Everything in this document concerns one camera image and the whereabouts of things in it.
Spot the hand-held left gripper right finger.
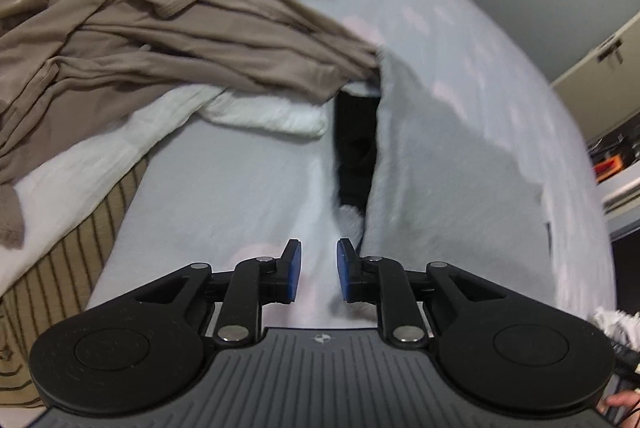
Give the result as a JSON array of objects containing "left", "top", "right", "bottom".
[{"left": 336, "top": 237, "right": 506, "bottom": 350}]

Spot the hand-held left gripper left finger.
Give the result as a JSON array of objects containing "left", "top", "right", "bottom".
[{"left": 135, "top": 238, "right": 303, "bottom": 350}]

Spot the grey knit garment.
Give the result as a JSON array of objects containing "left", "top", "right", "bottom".
[{"left": 360, "top": 51, "right": 563, "bottom": 314}]

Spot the white fluffy cloth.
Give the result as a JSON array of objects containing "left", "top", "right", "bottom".
[{"left": 594, "top": 307, "right": 636, "bottom": 344}]

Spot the polka-dot bed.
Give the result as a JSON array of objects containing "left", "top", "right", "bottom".
[{"left": 85, "top": 0, "right": 616, "bottom": 334}]

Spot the black garment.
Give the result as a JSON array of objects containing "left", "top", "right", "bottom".
[{"left": 332, "top": 91, "right": 381, "bottom": 211}]

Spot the shelf unit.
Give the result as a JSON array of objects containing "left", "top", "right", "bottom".
[{"left": 585, "top": 128, "right": 640, "bottom": 239}]

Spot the orange box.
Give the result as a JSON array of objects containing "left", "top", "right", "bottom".
[{"left": 594, "top": 157, "right": 623, "bottom": 181}]

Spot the white garment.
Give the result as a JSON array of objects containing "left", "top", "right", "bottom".
[{"left": 0, "top": 0, "right": 328, "bottom": 254}]

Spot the tan striped garment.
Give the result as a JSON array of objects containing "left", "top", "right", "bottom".
[{"left": 0, "top": 0, "right": 321, "bottom": 409}]

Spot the cream wardrobe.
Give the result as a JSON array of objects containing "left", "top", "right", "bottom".
[{"left": 550, "top": 11, "right": 640, "bottom": 149}]

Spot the beige garment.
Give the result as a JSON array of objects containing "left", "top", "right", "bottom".
[{"left": 0, "top": 0, "right": 383, "bottom": 251}]

